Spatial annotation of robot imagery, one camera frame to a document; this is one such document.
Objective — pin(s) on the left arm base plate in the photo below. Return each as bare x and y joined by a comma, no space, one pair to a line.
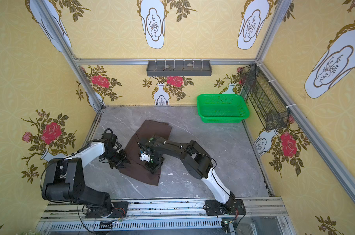
118,210

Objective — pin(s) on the black wire mesh basket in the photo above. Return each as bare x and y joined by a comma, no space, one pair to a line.
269,107

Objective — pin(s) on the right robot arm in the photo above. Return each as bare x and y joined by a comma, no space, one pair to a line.
197,162

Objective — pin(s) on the grey wall shelf tray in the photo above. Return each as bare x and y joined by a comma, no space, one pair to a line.
179,67

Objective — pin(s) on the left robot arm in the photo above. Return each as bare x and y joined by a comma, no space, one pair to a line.
64,178

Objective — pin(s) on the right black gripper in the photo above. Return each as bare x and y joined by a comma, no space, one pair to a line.
153,162

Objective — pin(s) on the dark brown long pants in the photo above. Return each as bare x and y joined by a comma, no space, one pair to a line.
135,168

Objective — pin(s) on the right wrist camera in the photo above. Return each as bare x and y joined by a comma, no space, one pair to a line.
144,156

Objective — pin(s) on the aluminium front rail frame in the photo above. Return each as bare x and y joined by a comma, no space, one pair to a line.
264,216

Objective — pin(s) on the green plastic basket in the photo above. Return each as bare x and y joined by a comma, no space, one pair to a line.
222,108

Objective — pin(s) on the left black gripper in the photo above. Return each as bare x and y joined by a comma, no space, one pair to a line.
119,158

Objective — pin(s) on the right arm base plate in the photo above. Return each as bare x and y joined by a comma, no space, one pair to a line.
232,207

